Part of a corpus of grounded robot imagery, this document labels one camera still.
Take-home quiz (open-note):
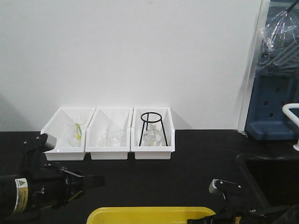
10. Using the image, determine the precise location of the black wire tripod stand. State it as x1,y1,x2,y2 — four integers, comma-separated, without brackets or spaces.
138,112,168,147

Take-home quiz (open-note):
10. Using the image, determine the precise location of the white lab faucet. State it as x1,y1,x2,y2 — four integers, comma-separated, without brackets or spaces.
282,104,299,150

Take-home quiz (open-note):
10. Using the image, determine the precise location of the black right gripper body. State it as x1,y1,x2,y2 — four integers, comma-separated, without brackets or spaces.
186,198,274,224

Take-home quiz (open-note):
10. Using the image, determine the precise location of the white left storage bin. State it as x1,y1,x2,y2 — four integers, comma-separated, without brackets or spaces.
41,107,96,161

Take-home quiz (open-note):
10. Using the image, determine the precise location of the glass beaker with green stirrer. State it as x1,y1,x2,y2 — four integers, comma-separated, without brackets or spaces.
66,116,87,147

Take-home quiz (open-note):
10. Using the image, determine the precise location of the blue pegboard rack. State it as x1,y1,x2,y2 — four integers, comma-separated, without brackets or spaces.
244,0,299,141

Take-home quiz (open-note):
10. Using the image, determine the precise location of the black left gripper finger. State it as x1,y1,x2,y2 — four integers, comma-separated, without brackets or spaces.
62,170,105,194

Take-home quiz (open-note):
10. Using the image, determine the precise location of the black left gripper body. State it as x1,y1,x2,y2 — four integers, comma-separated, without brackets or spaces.
20,134,84,209

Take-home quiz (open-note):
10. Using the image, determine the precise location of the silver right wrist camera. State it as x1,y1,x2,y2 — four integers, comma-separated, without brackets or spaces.
208,179,244,196

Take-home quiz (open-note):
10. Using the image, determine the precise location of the white storage bin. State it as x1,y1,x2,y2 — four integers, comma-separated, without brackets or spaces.
85,107,133,160
41,107,96,161
131,107,175,160

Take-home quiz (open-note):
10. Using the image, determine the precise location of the clear glass flask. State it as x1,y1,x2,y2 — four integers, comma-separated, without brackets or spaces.
142,123,162,147

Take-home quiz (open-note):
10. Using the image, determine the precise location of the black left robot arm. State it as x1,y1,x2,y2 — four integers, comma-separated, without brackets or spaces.
0,133,106,219

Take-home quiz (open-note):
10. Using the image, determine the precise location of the white right storage bin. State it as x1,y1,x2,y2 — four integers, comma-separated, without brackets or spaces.
131,107,175,160

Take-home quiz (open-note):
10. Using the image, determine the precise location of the clear glass beaker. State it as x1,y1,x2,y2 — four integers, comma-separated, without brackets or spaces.
101,126,121,147

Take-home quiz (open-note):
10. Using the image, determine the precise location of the white middle storage bin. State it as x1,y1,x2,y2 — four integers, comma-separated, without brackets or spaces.
85,107,133,160

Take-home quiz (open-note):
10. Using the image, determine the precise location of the clear plastic bag of tubes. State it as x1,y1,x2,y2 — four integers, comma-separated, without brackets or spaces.
255,0,299,78

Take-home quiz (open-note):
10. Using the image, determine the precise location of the yellow plastic tray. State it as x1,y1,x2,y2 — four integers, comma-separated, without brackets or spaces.
86,206,215,224

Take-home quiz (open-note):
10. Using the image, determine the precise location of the black lab sink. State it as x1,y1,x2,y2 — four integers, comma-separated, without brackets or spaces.
236,154,299,208

